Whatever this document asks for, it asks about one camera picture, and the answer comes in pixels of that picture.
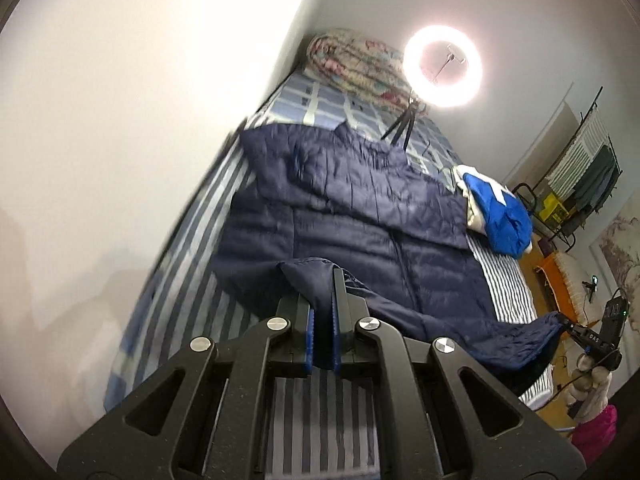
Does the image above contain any navy blue puffer jacket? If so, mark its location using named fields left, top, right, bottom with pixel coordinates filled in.
left=210, top=124, right=563, bottom=394

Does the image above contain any clothes drying rack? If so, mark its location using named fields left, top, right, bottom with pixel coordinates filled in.
left=512, top=94, right=623, bottom=252

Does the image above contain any gloved right hand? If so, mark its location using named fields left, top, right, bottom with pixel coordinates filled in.
left=564, top=353, right=612, bottom=424

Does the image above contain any orange wooden stool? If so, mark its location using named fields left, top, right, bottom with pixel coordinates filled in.
left=535, top=252, right=584, bottom=322

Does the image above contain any blue striped bed sheet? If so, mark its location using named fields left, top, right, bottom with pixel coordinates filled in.
left=102, top=114, right=557, bottom=478

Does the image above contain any pink garment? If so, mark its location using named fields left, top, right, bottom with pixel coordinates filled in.
left=570, top=405, right=617, bottom=466

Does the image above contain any yellow box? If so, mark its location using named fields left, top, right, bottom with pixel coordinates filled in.
left=539, top=192, right=570, bottom=226

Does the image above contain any dark green hanging garment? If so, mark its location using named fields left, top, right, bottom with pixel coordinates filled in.
left=574, top=145, right=620, bottom=212

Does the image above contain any black tripod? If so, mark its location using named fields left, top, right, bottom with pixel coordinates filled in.
left=381, top=100, right=421, bottom=151

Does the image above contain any blue checkered blanket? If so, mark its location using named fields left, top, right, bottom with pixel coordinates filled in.
left=250, top=70, right=461, bottom=192

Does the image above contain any floral rolled quilt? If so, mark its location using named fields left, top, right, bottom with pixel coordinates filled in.
left=305, top=28, right=416, bottom=112

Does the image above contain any phone holder clamp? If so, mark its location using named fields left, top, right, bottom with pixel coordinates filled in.
left=445, top=44, right=466, bottom=65

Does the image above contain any ring light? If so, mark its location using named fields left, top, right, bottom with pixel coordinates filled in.
left=402, top=24, right=484, bottom=108

